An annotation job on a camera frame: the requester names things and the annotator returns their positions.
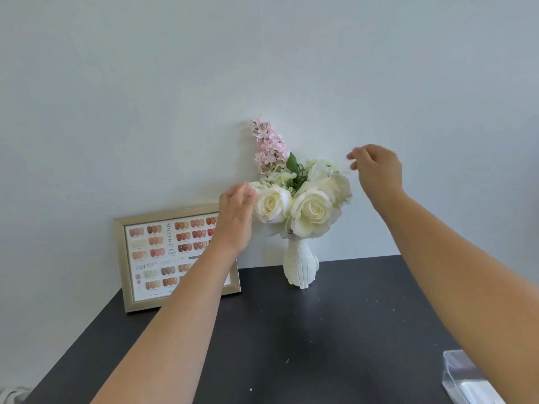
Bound clear acrylic box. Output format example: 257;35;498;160
442;350;507;404

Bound person's right hand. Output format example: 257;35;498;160
346;144;405;212

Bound gold framed nail colour chart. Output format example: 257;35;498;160
114;203;242;314

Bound small white rose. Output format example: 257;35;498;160
249;182;293;226

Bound green leaves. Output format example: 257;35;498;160
286;151;309;193

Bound pink blossom sprig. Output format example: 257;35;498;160
250;117;291;174

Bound large white rose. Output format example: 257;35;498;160
289;186;334;240

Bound person's left hand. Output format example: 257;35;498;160
212;183;258;256

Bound person's right forearm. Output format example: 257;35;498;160
374;190;539;404

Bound white textured vase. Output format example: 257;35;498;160
282;236;320;290

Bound white open flower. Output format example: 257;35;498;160
305;158;339;182

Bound pale green hydrangea cluster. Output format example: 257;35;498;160
260;167;298;190

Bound half-hidden white rose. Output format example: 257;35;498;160
319;172;353;207

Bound person's left forearm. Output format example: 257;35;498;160
90;242;250;404

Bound white object at table edge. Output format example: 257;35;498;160
0;385;33;404

